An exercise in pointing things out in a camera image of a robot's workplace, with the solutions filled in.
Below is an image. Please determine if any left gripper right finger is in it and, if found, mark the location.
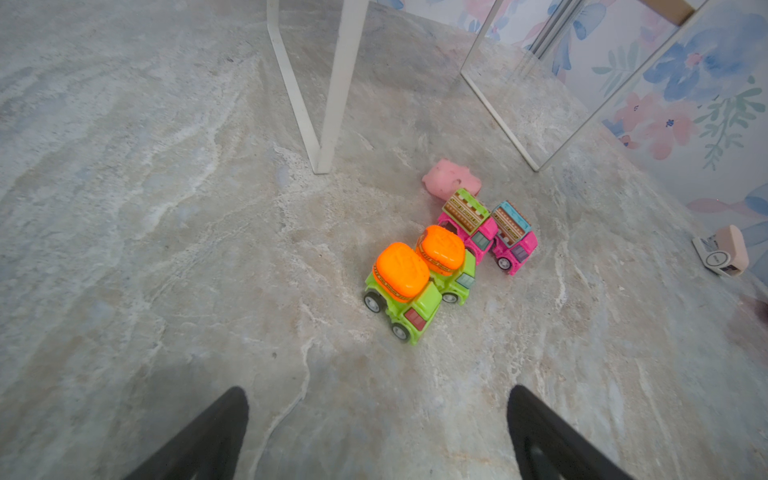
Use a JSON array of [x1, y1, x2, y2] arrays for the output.
[[506, 384, 631, 480]]

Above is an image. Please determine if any pink truck blue top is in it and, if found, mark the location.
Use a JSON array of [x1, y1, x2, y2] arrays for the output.
[[491, 201, 538, 276]]

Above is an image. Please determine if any green orange toy truck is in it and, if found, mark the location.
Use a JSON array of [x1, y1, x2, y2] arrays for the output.
[[363, 242, 442, 345], [414, 225, 476, 305]]

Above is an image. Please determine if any pink truck green top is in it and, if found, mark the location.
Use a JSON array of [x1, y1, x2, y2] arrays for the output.
[[437, 188, 499, 263]]

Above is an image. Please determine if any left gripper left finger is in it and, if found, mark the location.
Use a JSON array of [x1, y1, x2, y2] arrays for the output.
[[127, 386, 249, 479]]

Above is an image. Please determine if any wooden two-tier white-frame shelf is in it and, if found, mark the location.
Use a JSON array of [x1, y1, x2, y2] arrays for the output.
[[266, 1, 713, 175]]

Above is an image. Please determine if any left green orange toy truck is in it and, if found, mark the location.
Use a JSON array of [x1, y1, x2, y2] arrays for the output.
[[363, 242, 442, 345]]

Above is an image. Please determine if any right green orange toy truck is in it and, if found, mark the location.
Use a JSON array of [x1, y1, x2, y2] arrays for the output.
[[414, 225, 476, 305]]

